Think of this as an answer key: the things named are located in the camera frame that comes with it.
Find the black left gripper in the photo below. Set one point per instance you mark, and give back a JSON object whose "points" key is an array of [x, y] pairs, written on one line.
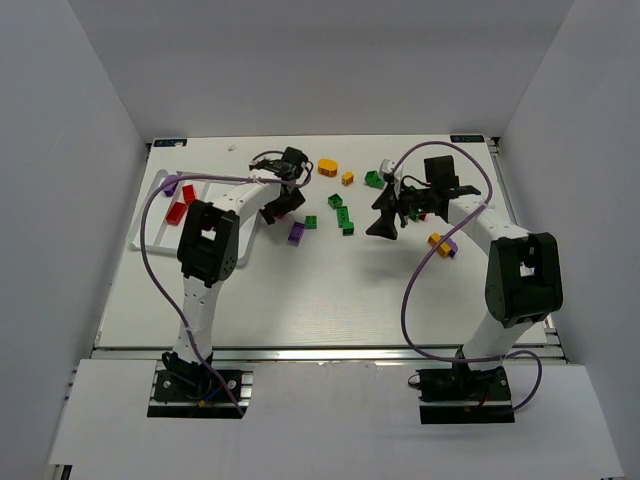
{"points": [[279, 166]]}

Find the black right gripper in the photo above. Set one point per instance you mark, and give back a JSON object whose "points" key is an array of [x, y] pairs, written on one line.
{"points": [[396, 201]]}

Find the red curved lego brick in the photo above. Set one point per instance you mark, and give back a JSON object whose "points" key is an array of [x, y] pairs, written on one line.
{"points": [[189, 194]]}

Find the small red lego brick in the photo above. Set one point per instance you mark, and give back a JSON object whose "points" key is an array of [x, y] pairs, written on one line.
{"points": [[176, 213]]}

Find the purple rounded lego brick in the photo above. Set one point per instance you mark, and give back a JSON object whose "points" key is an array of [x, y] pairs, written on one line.
{"points": [[169, 189]]}

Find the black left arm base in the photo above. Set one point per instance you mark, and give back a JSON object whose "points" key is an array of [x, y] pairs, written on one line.
{"points": [[189, 390]]}

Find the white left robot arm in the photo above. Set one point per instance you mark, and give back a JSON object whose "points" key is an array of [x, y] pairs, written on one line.
{"points": [[209, 246]]}

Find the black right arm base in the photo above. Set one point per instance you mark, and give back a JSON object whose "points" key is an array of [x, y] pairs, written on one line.
{"points": [[458, 396]]}

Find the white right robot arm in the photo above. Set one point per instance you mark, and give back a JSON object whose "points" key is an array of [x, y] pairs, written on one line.
{"points": [[472, 215]]}

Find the green square flat lego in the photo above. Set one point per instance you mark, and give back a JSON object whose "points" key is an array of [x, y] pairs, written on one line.
{"points": [[311, 222]]}

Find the purple flat lego brick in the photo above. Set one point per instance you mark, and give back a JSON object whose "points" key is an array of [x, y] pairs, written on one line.
{"points": [[296, 234]]}

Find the green hollow lego brick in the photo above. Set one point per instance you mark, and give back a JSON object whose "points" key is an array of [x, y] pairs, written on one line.
{"points": [[374, 180]]}

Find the green long lego brick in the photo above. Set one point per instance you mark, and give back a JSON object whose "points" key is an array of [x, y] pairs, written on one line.
{"points": [[344, 222]]}

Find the green square lego brick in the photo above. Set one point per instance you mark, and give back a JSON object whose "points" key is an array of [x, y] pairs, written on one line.
{"points": [[335, 201]]}

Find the yellow rounded lego brick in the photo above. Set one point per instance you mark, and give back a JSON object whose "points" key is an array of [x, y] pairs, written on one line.
{"points": [[327, 167]]}

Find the small yellow lego brick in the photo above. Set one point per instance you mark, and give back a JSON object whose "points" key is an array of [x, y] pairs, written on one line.
{"points": [[347, 178]]}

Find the purple curved lego brick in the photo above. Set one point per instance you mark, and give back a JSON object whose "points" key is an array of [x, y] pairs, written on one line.
{"points": [[451, 248]]}

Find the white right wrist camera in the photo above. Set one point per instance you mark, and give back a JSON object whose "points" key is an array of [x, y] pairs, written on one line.
{"points": [[392, 174]]}

